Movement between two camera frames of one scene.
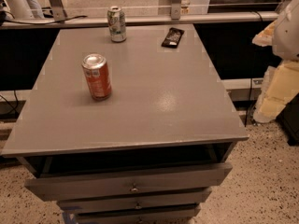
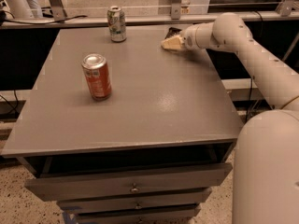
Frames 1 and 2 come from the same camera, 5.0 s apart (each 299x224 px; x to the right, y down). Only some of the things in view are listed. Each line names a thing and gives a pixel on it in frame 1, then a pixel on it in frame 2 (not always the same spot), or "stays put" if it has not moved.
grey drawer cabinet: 150,152 stays put
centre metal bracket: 176,3 stays put
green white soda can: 116,20 stays put
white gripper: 288,36 to 189,39
